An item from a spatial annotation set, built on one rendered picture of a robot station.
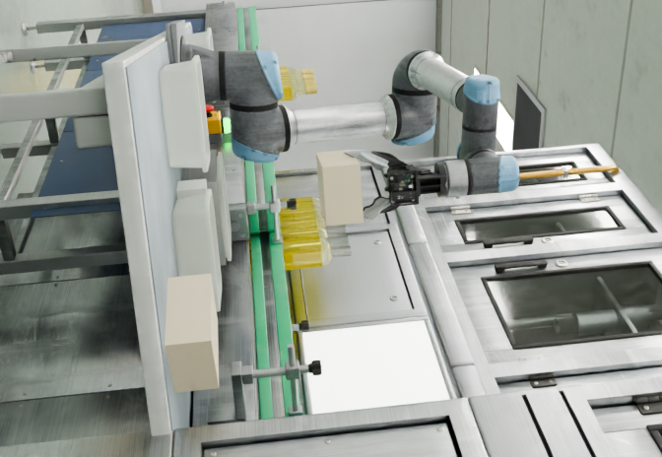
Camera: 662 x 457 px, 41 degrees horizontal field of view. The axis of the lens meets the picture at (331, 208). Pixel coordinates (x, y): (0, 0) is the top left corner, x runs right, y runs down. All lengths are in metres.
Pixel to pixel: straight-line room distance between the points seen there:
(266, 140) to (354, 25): 6.32
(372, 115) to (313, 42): 6.21
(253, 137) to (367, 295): 0.55
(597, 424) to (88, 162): 1.65
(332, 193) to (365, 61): 6.80
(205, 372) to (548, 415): 0.57
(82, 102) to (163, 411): 0.50
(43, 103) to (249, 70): 0.76
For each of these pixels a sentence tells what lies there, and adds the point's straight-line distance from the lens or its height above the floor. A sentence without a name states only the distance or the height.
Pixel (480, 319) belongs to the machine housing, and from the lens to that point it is 2.34.
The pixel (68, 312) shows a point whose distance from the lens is 2.48.
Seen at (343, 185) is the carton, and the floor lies 1.09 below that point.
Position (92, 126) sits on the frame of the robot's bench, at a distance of 1.39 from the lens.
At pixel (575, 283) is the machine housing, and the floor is 1.76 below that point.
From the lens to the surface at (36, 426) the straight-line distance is 2.15.
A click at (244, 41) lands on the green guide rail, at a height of 0.91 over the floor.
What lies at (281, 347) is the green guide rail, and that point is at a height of 0.94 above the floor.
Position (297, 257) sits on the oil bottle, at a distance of 2.26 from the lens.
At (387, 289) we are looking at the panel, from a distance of 2.37.
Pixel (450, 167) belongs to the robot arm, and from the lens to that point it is 1.80.
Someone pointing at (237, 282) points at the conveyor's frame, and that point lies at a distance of 2.10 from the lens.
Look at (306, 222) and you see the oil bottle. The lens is 2.37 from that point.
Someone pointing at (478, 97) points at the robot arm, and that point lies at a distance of 1.86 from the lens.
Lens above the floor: 0.93
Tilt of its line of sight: 4 degrees up
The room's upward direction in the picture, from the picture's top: 85 degrees clockwise
